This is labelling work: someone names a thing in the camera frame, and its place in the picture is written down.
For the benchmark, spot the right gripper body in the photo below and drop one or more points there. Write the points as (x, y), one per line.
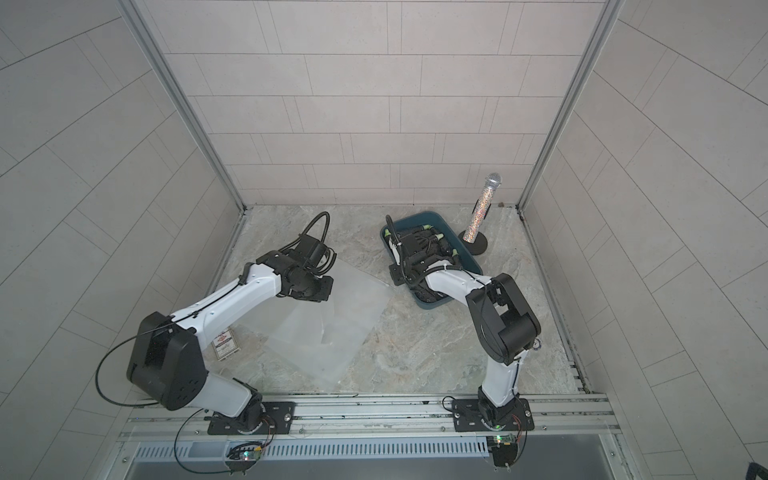
(403, 272)

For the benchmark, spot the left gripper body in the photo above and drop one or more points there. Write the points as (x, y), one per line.
(315, 287)

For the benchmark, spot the teal plastic bin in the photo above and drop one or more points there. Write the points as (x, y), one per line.
(426, 297)

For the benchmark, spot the clear zip-top bag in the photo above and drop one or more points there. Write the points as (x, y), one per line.
(360, 299)
(290, 321)

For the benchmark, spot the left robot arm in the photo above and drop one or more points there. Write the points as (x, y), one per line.
(166, 361)

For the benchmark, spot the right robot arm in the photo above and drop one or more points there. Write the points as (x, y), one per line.
(505, 324)

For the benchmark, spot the small printed card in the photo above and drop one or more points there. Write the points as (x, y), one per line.
(225, 345)

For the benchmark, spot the left controller board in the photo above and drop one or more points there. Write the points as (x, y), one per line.
(242, 457)

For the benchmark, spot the controller board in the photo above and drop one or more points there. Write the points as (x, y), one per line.
(242, 457)
(503, 450)

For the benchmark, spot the right controller board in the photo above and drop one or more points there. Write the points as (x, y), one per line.
(503, 450)

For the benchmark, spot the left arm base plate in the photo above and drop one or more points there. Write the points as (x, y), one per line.
(259, 419)

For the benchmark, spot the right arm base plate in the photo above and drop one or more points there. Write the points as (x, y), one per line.
(480, 415)

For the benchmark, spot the aluminium mounting rail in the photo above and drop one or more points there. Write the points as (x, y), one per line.
(321, 416)

